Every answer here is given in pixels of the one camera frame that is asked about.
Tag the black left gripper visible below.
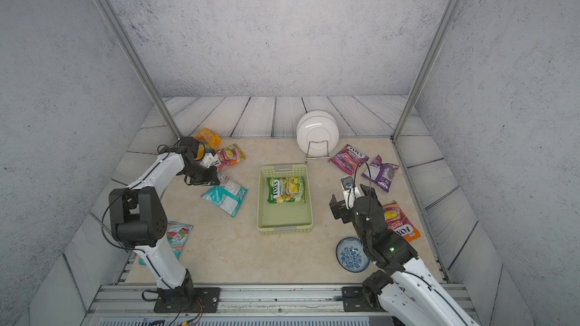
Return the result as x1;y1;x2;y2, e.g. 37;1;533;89
181;162;221;186

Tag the pink yellow Fox's candy bag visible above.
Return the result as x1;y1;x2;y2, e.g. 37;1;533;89
214;143;246;171

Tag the teal Fox's candy bag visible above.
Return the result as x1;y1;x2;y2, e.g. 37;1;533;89
201;173;248;217

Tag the green Fox's spring tea bag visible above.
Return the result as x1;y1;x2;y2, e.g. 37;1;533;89
267;177;306;204

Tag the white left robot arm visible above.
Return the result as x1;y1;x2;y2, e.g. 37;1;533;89
104;137;219;304

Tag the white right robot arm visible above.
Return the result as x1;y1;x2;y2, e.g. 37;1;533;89
329;177;477;325

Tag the green plastic basket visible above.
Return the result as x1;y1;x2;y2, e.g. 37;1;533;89
257;164;314;235

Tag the yellow orange candy bag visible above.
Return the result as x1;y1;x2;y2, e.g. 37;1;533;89
192;128;221;150

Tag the blue patterned bowl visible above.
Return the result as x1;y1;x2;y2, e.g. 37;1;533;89
335;237;370;273

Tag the pink Fox's berries candy bag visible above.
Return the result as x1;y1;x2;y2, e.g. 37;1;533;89
330;144;369;176

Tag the purple Fox's berries bag back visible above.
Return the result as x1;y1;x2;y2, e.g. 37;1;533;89
362;155;400;193

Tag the orange Fox's fruits candy bag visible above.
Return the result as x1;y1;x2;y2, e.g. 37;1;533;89
382;202;421;242

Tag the teal red Fox's fruits bag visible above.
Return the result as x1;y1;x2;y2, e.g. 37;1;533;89
138;221;193;266

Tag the white plate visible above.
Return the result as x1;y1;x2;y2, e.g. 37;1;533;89
296;110;339;153

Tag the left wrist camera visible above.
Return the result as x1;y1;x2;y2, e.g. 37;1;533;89
199;152;221;168

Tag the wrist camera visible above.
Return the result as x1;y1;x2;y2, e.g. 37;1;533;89
341;176;361;209
199;152;221;168

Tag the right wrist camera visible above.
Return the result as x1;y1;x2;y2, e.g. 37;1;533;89
341;176;361;209

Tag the metal wire plate rack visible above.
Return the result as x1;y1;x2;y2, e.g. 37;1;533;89
305;140;330;162

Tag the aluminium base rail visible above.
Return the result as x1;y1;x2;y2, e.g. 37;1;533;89
81;282;477;326

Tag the aluminium corner post left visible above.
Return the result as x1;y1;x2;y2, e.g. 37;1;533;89
93;0;183;139

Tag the aluminium corner post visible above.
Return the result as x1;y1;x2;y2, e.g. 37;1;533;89
391;0;462;144
93;0;183;139

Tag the aluminium corner post right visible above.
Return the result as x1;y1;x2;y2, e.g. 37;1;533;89
391;0;462;144

